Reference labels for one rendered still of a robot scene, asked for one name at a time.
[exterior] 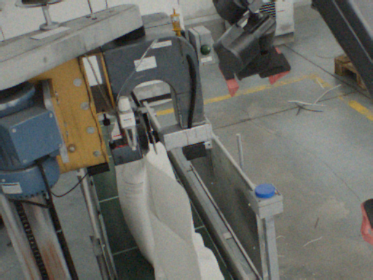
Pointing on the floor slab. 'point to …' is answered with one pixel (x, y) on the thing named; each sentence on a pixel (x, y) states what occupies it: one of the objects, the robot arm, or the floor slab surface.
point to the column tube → (55, 267)
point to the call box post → (270, 247)
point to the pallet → (341, 65)
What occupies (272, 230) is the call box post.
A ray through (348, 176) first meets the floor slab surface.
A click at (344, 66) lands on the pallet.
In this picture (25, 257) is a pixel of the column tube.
